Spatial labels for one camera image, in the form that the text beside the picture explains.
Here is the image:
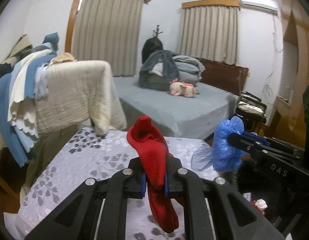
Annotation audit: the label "coat rack with dark coat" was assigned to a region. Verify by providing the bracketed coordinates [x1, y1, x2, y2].
[141, 25, 163, 64]

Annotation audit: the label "beige quilted blanket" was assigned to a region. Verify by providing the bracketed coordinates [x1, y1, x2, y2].
[0, 60, 127, 153]

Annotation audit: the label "right beige curtain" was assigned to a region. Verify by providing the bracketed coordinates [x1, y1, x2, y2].
[178, 5, 240, 65]

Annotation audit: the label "dark green folded clothes pile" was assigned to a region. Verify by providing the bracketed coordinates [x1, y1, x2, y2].
[138, 50, 180, 91]

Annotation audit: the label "blue white scalloped cloths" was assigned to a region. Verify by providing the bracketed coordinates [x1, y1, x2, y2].
[0, 33, 59, 167]

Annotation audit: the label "pink plush toy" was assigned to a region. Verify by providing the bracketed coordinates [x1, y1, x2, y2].
[170, 79, 198, 98]

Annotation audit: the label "left beige curtain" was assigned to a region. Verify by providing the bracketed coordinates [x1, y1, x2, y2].
[71, 0, 144, 76]

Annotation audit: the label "long red sock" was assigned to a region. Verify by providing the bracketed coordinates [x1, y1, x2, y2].
[127, 116, 179, 233]

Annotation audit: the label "grey floral quilted cover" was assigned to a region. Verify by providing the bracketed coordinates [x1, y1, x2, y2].
[15, 125, 240, 240]

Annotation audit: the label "grey folded blankets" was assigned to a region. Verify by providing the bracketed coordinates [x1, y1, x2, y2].
[173, 55, 205, 87]

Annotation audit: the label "blue plastic bag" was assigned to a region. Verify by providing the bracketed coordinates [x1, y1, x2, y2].
[191, 116, 244, 173]

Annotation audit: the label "beige curtain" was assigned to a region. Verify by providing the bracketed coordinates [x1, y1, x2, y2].
[178, 5, 240, 65]
[71, 0, 144, 76]

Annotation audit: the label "black folding chair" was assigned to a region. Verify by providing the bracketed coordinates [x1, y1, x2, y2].
[235, 91, 267, 133]

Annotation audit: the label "dark wooden headboard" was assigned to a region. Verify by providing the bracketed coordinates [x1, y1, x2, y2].
[199, 59, 249, 95]

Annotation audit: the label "grey bed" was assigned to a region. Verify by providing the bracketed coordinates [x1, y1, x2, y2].
[114, 77, 238, 140]

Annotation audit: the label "white air conditioner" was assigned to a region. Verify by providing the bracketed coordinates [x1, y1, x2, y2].
[241, 0, 278, 12]

